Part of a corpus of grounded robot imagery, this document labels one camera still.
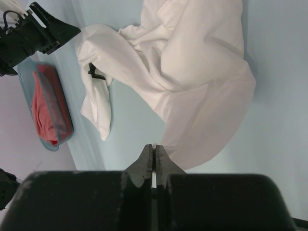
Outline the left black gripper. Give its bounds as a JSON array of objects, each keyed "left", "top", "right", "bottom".
[{"left": 0, "top": 2, "right": 81, "bottom": 76}]

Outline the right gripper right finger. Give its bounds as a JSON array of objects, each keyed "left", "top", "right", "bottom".
[{"left": 154, "top": 145, "right": 296, "bottom": 231}]

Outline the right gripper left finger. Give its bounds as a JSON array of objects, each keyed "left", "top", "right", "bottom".
[{"left": 4, "top": 144, "right": 153, "bottom": 231}]

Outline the white printed t shirt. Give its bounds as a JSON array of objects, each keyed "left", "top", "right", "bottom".
[{"left": 76, "top": 0, "right": 256, "bottom": 170}]

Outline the red t shirt in basket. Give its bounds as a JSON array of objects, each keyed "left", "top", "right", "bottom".
[{"left": 35, "top": 64, "right": 73, "bottom": 150}]

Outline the blue plastic basket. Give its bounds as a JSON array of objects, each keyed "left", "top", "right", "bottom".
[{"left": 17, "top": 58, "right": 74, "bottom": 152}]

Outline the pink t shirt in basket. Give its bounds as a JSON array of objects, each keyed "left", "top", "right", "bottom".
[{"left": 31, "top": 72, "right": 57, "bottom": 145}]

